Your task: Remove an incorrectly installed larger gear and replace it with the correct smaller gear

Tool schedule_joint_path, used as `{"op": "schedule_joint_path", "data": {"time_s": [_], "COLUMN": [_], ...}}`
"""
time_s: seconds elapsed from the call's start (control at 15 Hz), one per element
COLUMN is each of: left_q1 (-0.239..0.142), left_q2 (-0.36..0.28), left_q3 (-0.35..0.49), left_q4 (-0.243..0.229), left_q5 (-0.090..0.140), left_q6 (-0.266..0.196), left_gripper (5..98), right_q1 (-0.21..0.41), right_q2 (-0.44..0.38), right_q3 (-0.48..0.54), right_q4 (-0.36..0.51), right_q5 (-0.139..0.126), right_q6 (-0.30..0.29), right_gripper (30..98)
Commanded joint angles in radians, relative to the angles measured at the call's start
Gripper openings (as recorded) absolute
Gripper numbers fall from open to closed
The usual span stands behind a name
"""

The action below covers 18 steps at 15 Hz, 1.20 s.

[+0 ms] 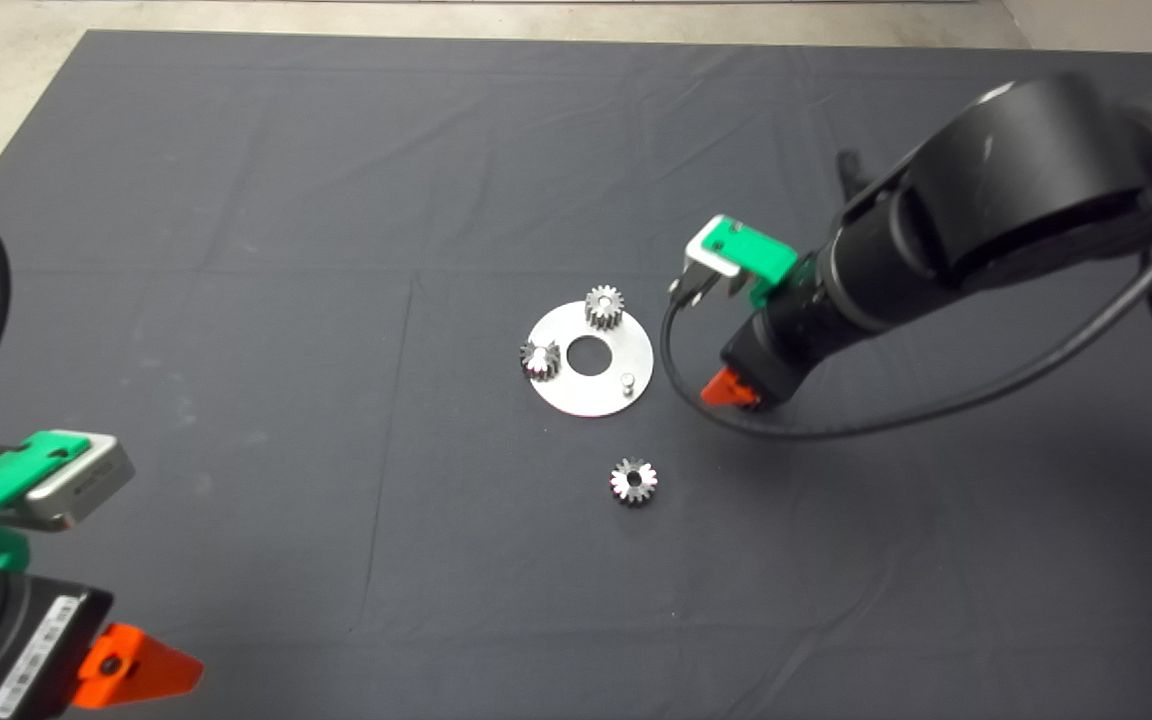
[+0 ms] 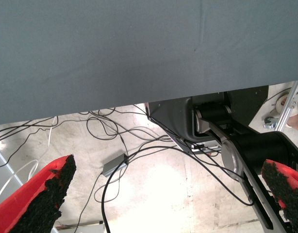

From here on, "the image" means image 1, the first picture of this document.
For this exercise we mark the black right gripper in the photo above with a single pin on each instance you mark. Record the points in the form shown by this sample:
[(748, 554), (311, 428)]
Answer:
[(776, 345)]

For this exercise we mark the small steel spur gear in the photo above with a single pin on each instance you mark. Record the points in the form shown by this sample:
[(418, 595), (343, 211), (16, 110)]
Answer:
[(540, 360), (604, 305), (633, 481)]

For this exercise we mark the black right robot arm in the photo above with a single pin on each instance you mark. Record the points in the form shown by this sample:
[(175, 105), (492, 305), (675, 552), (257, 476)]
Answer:
[(1016, 170)]

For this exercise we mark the round metal plate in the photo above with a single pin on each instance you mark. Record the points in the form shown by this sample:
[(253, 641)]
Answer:
[(566, 395)]

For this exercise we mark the dark grey table cloth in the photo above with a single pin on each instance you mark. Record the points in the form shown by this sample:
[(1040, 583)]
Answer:
[(336, 200)]

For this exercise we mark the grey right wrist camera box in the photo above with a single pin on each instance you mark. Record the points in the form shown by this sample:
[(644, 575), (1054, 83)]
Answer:
[(711, 262)]

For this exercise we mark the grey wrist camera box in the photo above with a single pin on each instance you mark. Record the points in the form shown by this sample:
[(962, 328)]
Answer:
[(86, 480), (711, 262)]

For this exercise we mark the green right camera mount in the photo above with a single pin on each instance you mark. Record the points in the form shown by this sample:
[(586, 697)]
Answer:
[(766, 258)]

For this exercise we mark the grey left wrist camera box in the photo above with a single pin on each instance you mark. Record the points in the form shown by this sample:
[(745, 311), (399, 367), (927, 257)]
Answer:
[(86, 480)]

